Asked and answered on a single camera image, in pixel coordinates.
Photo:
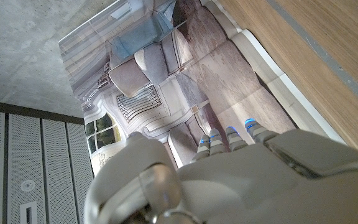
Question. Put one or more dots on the round white ceiling fixture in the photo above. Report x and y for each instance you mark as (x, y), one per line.
(27, 185)

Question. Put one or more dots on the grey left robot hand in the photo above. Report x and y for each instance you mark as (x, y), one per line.
(244, 186)

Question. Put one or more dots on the printed room backdrop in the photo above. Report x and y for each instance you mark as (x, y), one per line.
(172, 87)

